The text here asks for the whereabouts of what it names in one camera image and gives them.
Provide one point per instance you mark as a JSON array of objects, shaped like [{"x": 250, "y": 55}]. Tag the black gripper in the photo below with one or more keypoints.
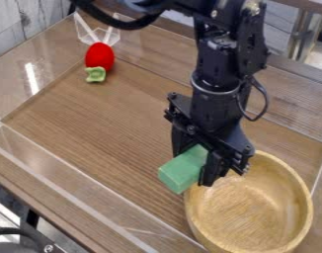
[{"x": 206, "y": 119}]

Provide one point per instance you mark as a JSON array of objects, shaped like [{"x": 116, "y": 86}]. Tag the green rectangular stick block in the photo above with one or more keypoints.
[{"x": 179, "y": 172}]

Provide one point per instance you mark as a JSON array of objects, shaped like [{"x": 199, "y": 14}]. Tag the brown wooden bowl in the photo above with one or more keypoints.
[{"x": 258, "y": 213}]

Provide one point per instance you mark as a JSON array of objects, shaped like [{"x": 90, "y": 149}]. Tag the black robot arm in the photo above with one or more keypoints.
[{"x": 233, "y": 53}]

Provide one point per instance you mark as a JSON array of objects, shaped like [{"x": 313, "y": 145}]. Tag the red felt strawberry toy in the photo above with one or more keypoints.
[{"x": 99, "y": 60}]

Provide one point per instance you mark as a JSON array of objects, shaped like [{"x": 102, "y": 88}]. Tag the clear acrylic front wall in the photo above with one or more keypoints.
[{"x": 103, "y": 220}]

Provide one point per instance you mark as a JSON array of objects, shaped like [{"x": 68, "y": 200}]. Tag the clear acrylic corner bracket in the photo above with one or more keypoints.
[{"x": 90, "y": 36}]

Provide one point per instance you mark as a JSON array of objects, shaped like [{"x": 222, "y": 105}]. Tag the metal frame in background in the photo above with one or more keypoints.
[{"x": 303, "y": 36}]

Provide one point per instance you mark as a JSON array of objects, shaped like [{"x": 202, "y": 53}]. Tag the black table leg bracket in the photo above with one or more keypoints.
[{"x": 43, "y": 244}]

